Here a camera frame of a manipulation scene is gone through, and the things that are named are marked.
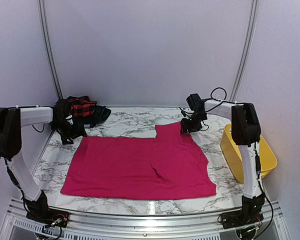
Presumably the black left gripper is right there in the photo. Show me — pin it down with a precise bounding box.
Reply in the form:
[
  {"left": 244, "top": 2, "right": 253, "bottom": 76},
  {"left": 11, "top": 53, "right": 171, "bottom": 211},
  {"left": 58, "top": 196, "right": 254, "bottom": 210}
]
[{"left": 51, "top": 118, "right": 87, "bottom": 145}]

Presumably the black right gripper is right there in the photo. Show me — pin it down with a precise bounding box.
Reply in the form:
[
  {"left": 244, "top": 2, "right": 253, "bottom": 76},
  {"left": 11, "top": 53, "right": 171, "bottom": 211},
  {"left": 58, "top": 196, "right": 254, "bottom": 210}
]
[{"left": 180, "top": 112, "right": 206, "bottom": 134}]

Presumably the red black plaid shirt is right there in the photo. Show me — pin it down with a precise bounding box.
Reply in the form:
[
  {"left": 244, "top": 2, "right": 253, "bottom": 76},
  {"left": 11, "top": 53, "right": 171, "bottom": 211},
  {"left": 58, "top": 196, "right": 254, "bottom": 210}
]
[{"left": 54, "top": 95, "right": 97, "bottom": 118}]

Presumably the pink garment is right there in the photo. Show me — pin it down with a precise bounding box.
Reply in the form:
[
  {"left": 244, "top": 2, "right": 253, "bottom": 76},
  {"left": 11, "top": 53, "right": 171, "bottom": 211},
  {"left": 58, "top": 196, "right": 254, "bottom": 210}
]
[{"left": 61, "top": 122, "right": 216, "bottom": 201}]

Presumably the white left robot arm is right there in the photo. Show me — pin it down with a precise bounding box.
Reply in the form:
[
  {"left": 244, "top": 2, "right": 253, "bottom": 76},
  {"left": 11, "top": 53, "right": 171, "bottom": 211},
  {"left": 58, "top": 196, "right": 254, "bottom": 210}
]
[{"left": 0, "top": 99, "right": 87, "bottom": 223}]

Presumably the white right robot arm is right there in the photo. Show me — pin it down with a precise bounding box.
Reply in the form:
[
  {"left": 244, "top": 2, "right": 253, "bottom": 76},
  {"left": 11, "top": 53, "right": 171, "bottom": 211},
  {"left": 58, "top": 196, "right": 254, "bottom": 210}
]
[{"left": 181, "top": 93, "right": 265, "bottom": 224}]

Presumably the yellow laundry basket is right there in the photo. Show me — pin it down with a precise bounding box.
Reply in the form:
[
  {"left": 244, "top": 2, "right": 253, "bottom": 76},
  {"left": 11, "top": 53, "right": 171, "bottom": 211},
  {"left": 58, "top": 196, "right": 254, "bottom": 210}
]
[{"left": 220, "top": 124, "right": 278, "bottom": 184}]

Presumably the dark green plaid garment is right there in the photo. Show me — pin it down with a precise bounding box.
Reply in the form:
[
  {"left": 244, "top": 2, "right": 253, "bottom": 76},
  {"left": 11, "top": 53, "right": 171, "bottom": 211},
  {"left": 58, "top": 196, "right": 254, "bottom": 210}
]
[{"left": 82, "top": 105, "right": 112, "bottom": 128}]

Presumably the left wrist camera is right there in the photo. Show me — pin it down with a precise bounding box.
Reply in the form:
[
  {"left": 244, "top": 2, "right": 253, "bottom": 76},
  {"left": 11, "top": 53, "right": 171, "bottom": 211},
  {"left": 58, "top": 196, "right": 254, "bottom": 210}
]
[{"left": 65, "top": 115, "right": 73, "bottom": 125}]

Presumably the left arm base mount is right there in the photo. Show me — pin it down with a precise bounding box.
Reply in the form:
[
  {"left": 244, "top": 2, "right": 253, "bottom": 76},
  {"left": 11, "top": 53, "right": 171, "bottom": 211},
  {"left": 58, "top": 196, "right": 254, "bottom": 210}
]
[{"left": 26, "top": 208, "right": 69, "bottom": 228}]

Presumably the aluminium front rail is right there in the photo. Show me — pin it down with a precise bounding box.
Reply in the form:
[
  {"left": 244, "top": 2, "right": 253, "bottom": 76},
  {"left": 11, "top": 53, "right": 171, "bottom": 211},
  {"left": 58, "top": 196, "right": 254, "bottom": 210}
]
[{"left": 0, "top": 199, "right": 291, "bottom": 240}]

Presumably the right corner wall post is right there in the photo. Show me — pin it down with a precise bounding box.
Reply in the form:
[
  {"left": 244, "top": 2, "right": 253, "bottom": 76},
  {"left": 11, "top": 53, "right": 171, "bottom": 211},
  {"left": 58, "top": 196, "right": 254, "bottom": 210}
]
[{"left": 230, "top": 0, "right": 259, "bottom": 102}]

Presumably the corner wall post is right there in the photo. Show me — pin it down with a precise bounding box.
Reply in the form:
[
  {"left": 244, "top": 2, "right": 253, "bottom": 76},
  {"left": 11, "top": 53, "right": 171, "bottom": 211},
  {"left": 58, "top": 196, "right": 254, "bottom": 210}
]
[
  {"left": 37, "top": 0, "right": 63, "bottom": 99},
  {"left": 230, "top": 0, "right": 259, "bottom": 102}
]

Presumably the left corner wall post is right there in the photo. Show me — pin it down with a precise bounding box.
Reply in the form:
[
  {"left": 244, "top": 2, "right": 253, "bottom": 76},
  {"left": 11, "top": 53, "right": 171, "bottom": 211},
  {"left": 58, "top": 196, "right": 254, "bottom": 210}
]
[{"left": 37, "top": 0, "right": 63, "bottom": 99}]

